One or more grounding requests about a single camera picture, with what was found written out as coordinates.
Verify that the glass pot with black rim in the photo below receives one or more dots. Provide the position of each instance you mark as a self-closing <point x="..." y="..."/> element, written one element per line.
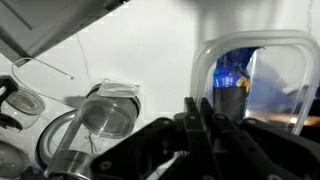
<point x="46" y="136"/>

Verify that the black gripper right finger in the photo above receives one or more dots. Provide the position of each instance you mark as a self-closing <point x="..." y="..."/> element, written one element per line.
<point x="253" y="150"/>

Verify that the round glass lid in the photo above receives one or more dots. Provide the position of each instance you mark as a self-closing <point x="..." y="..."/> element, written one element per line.
<point x="11" y="160"/>

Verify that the blue sachet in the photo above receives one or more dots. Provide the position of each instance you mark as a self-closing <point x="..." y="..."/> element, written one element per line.
<point x="230" y="73"/>

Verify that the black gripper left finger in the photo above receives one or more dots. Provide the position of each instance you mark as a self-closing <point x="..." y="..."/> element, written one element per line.
<point x="186" y="143"/>

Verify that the tall glass carafe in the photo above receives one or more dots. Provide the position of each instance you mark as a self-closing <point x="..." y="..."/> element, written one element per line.
<point x="106" y="116"/>

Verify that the clear plastic bowl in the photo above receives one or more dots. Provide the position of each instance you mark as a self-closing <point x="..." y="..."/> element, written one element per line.
<point x="283" y="36"/>

